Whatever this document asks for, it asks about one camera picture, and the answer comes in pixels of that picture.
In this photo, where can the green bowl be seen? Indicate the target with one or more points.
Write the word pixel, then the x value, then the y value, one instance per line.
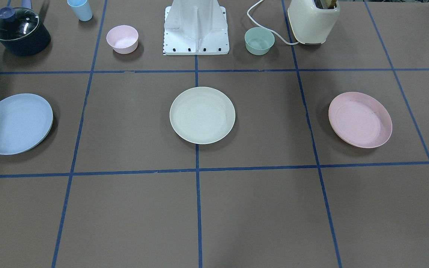
pixel 258 41

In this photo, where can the cream plate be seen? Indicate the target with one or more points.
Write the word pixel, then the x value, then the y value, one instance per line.
pixel 202 115

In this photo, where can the dark blue lidded pot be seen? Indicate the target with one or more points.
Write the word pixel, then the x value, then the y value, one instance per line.
pixel 22 31

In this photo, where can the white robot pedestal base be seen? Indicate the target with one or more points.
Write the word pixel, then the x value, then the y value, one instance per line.
pixel 195 27

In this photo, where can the blue plate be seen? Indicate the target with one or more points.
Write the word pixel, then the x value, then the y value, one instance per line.
pixel 25 121

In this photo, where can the pink plate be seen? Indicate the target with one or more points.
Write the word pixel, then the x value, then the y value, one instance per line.
pixel 360 120

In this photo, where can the cream toaster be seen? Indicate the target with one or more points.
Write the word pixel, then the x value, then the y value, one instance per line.
pixel 312 20

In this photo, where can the light blue cup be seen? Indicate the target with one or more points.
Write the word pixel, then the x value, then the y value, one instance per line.
pixel 82 9

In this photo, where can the pink bowl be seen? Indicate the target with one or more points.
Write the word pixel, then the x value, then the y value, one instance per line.
pixel 124 39

